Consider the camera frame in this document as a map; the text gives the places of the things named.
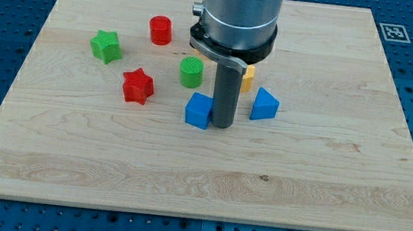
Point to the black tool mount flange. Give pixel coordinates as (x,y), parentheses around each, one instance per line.
(234,45)

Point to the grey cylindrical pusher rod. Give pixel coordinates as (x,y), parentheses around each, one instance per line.
(225,96)

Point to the blue triangle block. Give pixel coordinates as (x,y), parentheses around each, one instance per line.
(265,105)

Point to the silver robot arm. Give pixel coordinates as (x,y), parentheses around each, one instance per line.
(263,8)

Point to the yellow block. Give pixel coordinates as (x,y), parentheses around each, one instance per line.
(247,80)

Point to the green cylinder block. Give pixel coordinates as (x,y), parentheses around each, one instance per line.
(191,72)

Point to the blue cube block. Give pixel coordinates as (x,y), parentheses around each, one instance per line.
(198,109)

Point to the red cylinder block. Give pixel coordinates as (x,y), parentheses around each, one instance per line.
(160,30)

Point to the red star block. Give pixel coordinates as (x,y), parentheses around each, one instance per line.
(137,86)

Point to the green star block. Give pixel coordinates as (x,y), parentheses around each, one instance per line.
(105,46)

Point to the wooden board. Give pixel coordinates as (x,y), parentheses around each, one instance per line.
(337,156)

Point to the white fiducial marker tag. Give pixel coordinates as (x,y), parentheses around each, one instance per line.
(395,33)

